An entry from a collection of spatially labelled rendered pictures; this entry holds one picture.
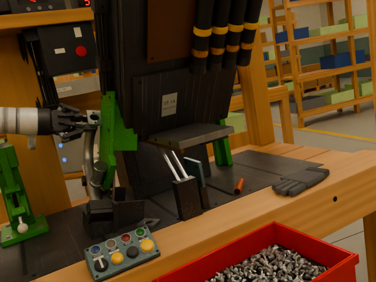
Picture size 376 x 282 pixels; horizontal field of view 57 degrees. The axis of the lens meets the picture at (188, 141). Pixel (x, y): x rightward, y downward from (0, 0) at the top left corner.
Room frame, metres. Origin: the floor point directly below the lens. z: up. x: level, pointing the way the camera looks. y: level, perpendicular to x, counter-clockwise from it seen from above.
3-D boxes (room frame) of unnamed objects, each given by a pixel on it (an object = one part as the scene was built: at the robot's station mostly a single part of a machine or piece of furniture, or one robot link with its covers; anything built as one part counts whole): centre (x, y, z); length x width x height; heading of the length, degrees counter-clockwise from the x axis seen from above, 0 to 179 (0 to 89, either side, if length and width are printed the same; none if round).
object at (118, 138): (0.98, 0.19, 1.17); 0.13 x 0.12 x 0.20; 116
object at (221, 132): (1.02, 0.03, 1.11); 0.39 x 0.16 x 0.03; 26
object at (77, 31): (1.21, 0.34, 1.42); 0.17 x 0.12 x 0.15; 116
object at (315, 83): (10.39, -3.84, 0.37); 1.20 x 0.81 x 0.74; 108
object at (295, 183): (0.98, -0.30, 0.91); 0.20 x 0.11 x 0.03; 124
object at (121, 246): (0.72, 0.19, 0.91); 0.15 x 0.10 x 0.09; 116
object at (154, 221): (0.90, 0.15, 0.90); 0.06 x 0.04 x 0.01; 59
